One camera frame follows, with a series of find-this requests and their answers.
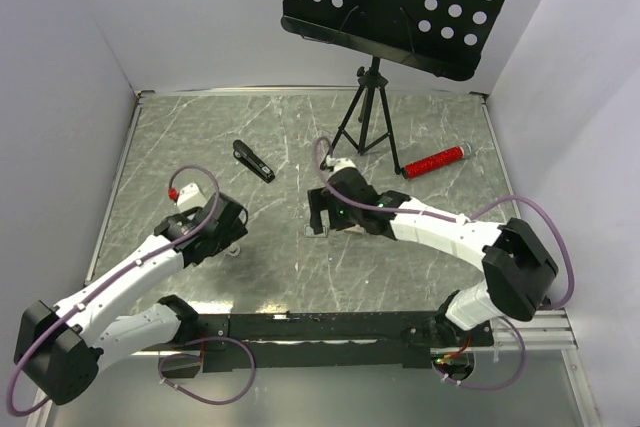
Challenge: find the white stapler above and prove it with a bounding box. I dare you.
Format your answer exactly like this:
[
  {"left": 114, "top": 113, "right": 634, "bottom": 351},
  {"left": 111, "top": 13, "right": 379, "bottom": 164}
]
[{"left": 224, "top": 244, "right": 241, "bottom": 257}]

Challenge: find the white staple box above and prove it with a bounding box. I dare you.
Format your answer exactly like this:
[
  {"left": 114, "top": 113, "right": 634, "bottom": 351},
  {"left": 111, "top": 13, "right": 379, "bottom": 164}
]
[{"left": 343, "top": 226, "right": 366, "bottom": 235}]

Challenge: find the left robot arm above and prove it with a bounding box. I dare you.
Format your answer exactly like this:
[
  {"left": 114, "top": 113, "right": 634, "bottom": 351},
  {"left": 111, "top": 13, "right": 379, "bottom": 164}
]
[{"left": 14, "top": 194, "right": 248, "bottom": 405}]

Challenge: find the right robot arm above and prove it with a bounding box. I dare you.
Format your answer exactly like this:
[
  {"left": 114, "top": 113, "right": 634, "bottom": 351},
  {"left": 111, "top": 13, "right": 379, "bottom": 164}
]
[{"left": 307, "top": 166, "right": 558, "bottom": 345}]

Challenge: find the black stapler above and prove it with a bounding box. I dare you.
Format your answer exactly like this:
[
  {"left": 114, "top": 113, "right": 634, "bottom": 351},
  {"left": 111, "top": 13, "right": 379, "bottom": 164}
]
[{"left": 232, "top": 139, "right": 275, "bottom": 183}]

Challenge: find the black tripod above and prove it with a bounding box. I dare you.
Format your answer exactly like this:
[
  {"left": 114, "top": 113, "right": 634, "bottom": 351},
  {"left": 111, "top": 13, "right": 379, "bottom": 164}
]
[{"left": 329, "top": 56, "right": 402, "bottom": 175}]

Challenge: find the red glitter tube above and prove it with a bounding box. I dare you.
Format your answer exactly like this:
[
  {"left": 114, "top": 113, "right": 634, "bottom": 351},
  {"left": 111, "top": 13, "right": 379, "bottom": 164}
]
[{"left": 401, "top": 142, "right": 474, "bottom": 179}]

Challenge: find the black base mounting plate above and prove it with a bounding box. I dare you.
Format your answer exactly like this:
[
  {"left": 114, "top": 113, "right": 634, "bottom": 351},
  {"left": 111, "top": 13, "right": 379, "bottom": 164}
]
[{"left": 137, "top": 310, "right": 494, "bottom": 374}]

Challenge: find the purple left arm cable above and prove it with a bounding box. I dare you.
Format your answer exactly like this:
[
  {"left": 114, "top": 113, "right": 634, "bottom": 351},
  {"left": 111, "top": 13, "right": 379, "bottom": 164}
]
[{"left": 8, "top": 164, "right": 221, "bottom": 418}]

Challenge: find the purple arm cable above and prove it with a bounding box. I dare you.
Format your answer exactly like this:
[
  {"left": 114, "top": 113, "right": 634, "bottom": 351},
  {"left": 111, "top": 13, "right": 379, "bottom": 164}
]
[
  {"left": 8, "top": 164, "right": 221, "bottom": 418},
  {"left": 311, "top": 136, "right": 574, "bottom": 309}
]

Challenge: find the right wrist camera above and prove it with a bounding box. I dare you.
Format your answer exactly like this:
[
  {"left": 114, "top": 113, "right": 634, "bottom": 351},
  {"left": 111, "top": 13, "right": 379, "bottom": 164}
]
[{"left": 324, "top": 156, "right": 356, "bottom": 174}]

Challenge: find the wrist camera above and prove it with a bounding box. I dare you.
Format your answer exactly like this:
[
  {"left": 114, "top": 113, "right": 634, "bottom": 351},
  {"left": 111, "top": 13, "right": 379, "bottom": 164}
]
[
  {"left": 168, "top": 182, "right": 207, "bottom": 212},
  {"left": 324, "top": 156, "right": 356, "bottom": 174}
]

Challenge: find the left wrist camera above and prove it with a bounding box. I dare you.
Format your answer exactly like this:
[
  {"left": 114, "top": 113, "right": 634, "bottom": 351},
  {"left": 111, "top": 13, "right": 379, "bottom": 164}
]
[{"left": 168, "top": 182, "right": 207, "bottom": 212}]

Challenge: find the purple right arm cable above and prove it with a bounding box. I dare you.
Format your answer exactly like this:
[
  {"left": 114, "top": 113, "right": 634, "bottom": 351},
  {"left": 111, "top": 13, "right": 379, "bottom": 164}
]
[{"left": 311, "top": 136, "right": 574, "bottom": 309}]

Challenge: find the aluminium rail frame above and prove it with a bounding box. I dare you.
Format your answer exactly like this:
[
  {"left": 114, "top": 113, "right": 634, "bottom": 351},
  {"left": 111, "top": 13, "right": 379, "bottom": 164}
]
[{"left": 16, "top": 298, "right": 577, "bottom": 406}]

